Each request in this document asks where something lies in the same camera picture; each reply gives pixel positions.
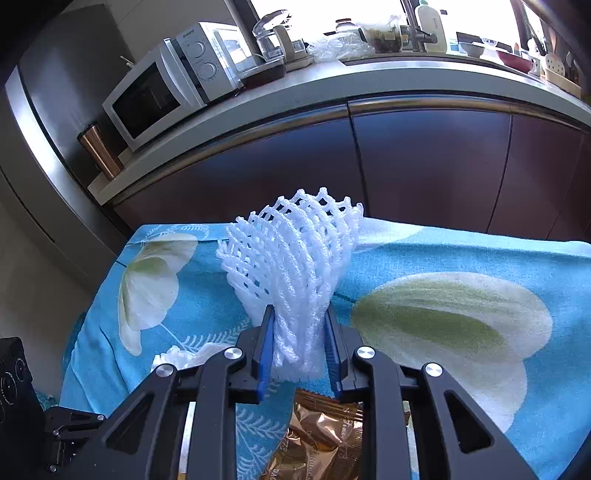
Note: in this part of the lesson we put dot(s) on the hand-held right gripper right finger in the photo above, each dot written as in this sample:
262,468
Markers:
331,355

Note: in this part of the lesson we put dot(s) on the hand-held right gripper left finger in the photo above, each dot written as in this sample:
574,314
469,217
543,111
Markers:
267,350

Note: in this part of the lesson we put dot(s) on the gold snack wrapper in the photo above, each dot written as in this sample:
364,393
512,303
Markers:
318,443

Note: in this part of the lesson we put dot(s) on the white foam fruit net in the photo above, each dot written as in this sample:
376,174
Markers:
286,258

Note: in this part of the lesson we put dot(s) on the blue floral cloth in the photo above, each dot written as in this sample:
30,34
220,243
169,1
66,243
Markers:
461,277

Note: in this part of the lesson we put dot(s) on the brown kitchen base cabinet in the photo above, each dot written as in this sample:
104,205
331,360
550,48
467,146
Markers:
415,161

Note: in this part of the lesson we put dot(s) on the copper insulated tumbler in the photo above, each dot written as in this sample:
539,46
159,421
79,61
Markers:
101,152

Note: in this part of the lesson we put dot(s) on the white kitchen countertop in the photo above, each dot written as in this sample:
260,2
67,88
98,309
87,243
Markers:
323,87

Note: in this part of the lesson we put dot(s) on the dark red bowl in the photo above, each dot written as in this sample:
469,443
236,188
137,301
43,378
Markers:
263,76

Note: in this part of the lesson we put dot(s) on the white microwave oven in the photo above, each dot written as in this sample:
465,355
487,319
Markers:
147,97

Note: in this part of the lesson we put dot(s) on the steel kitchen sink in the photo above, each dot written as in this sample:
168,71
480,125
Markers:
392,55

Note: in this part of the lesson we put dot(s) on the clear plastic bags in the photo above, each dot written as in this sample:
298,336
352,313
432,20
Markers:
339,48

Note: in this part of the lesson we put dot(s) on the glass electric kettle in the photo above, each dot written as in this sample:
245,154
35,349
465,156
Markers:
272,39

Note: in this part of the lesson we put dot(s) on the glass container with brown contents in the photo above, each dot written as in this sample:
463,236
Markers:
383,39

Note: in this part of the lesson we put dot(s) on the grey refrigerator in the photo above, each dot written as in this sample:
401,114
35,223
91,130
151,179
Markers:
60,92

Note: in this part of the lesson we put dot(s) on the ceramic jar with brown lid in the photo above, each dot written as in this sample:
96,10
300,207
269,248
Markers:
348,27

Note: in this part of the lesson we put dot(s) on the small white bowl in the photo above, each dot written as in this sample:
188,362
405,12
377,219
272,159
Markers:
470,50

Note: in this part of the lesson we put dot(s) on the steel kitchen faucet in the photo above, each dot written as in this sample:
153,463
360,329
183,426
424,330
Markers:
418,30

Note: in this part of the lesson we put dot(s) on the white dish soap bottle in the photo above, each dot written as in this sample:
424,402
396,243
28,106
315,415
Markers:
431,27

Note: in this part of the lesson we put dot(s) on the red shallow bowl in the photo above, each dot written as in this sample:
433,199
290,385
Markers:
515,61

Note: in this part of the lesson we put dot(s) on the small glass dish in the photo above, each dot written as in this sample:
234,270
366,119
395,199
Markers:
490,45

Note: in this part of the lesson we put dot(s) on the pale yellow tray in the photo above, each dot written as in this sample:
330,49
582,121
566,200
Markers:
563,84

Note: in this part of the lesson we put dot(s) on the white slotted spatula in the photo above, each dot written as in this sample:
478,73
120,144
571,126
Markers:
555,64

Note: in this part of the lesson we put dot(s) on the kitchen window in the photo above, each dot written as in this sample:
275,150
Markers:
480,18

